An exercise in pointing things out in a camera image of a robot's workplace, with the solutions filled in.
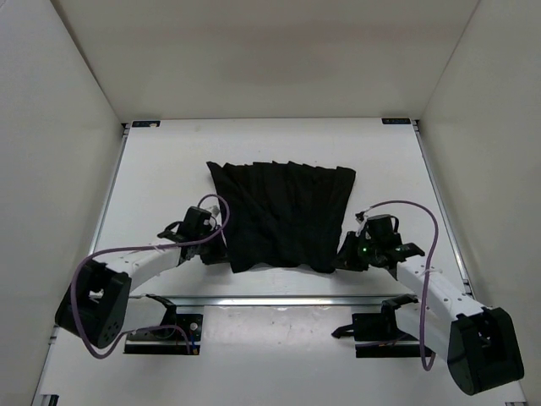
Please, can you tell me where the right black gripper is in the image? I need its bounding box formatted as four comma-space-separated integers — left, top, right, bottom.
330, 231, 380, 272

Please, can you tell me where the black pleated skirt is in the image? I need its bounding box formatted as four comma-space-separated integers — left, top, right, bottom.
207, 162, 356, 274

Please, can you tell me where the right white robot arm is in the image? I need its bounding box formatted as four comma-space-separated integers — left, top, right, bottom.
331, 212, 525, 396

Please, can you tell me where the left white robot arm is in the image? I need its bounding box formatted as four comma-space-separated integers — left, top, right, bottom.
54, 201, 231, 359

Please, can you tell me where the right blue corner label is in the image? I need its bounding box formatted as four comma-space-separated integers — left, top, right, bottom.
381, 118, 411, 125

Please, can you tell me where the blue corner label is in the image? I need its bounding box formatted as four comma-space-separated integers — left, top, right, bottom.
381, 118, 411, 125
131, 120, 161, 128

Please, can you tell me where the left blue corner label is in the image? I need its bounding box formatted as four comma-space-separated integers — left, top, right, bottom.
131, 120, 161, 128

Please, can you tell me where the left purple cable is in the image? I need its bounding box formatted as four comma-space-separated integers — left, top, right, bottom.
74, 194, 232, 360

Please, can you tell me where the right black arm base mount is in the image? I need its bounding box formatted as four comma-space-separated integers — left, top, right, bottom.
331, 294, 420, 359

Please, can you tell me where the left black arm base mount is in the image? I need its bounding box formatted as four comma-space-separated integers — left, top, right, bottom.
123, 294, 204, 356

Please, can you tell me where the front aluminium table rail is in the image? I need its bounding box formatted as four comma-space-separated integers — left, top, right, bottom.
168, 297, 390, 308

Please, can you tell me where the aluminium table rail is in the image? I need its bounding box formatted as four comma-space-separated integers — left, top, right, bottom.
168, 297, 390, 308
78, 122, 130, 297

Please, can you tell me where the left aluminium table rail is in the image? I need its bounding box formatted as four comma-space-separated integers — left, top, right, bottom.
78, 122, 130, 297

